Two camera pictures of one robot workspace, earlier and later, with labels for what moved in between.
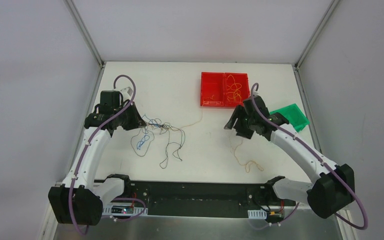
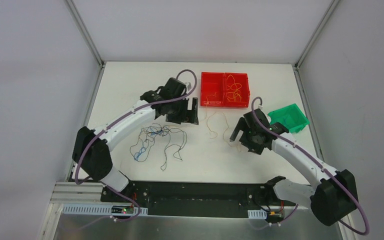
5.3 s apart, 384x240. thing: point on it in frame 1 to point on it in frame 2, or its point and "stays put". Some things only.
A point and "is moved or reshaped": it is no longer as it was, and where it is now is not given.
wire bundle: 141,141 is moved or reshaped
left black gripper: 131,117 to 185,116
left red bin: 212,89 stays put
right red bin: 236,89 stays put
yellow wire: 236,87 stays put
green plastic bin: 296,117 stays put
